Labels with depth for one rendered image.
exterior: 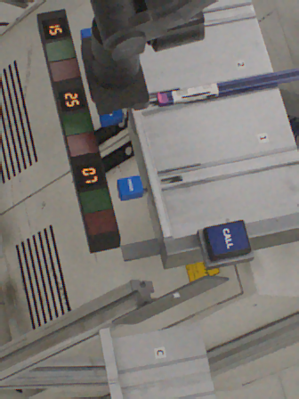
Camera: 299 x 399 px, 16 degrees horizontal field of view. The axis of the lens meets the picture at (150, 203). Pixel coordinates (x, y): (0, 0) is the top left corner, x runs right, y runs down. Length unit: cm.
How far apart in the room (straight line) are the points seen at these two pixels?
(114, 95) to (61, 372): 56
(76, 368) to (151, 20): 76
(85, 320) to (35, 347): 10
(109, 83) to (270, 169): 25
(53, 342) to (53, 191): 52
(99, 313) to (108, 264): 41
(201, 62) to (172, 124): 10
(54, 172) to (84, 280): 21
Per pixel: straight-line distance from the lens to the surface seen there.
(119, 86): 130
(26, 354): 153
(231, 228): 131
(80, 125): 141
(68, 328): 148
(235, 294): 166
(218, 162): 139
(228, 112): 142
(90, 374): 175
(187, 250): 133
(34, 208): 199
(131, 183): 136
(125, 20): 115
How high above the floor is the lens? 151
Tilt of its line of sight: 36 degrees down
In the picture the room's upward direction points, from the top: 61 degrees clockwise
